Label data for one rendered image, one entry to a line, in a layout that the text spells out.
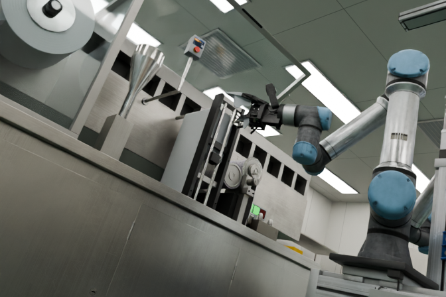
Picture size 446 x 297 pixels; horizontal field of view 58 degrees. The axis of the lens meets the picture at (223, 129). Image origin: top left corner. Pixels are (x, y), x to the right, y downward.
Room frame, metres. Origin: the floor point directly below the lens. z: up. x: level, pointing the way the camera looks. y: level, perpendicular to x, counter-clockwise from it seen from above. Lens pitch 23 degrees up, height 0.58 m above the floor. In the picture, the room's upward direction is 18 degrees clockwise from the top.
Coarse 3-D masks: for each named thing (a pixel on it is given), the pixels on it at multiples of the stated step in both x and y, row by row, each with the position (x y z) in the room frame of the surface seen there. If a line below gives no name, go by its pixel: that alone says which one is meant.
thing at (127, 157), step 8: (80, 136) 1.78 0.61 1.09; (88, 136) 1.80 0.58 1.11; (96, 136) 1.82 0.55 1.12; (88, 144) 1.81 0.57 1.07; (128, 152) 1.93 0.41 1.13; (120, 160) 1.92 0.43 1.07; (128, 160) 1.94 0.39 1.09; (136, 160) 1.96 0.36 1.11; (144, 160) 1.99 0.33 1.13; (136, 168) 1.97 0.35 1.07; (144, 168) 2.00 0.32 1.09; (152, 168) 2.02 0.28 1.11; (160, 168) 2.05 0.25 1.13; (152, 176) 2.03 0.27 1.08; (160, 176) 2.06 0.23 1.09; (192, 192) 2.20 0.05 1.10; (200, 192) 2.23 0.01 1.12
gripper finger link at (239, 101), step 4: (228, 92) 1.23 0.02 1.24; (232, 92) 1.22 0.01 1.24; (236, 92) 1.22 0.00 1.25; (232, 96) 1.23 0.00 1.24; (236, 96) 1.22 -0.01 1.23; (240, 96) 1.22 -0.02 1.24; (236, 100) 1.22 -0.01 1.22; (240, 100) 1.22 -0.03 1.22; (244, 100) 1.22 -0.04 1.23; (248, 100) 1.22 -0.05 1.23; (236, 104) 1.22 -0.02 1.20; (240, 104) 1.22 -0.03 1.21; (244, 104) 1.22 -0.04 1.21; (248, 104) 1.23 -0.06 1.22
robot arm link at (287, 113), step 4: (288, 104) 1.18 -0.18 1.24; (292, 104) 1.17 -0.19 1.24; (284, 108) 1.17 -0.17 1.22; (288, 108) 1.17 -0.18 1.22; (292, 108) 1.16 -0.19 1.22; (284, 112) 1.17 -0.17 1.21; (288, 112) 1.17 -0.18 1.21; (292, 112) 1.16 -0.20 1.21; (284, 116) 1.18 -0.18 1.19; (288, 116) 1.17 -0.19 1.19; (292, 116) 1.16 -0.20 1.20; (284, 120) 1.19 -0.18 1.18; (288, 120) 1.18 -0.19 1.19; (292, 120) 1.17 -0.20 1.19; (284, 124) 1.20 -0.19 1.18; (288, 124) 1.19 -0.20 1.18; (292, 124) 1.19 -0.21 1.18
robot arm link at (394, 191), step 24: (408, 72) 0.98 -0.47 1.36; (408, 96) 1.00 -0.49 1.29; (408, 120) 1.00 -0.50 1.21; (384, 144) 1.04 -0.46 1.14; (408, 144) 1.00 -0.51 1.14; (384, 168) 1.01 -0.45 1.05; (408, 168) 0.99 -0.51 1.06; (384, 192) 0.99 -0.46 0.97; (408, 192) 0.96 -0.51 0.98; (384, 216) 1.03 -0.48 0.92; (408, 216) 1.04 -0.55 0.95
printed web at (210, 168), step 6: (204, 156) 2.02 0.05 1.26; (234, 162) 2.02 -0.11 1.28; (240, 162) 1.98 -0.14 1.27; (210, 168) 1.95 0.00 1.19; (240, 168) 1.96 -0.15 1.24; (204, 174) 1.98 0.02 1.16; (210, 174) 1.94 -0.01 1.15; (204, 186) 2.04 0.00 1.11; (222, 186) 1.93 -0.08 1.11; (228, 186) 1.91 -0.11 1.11
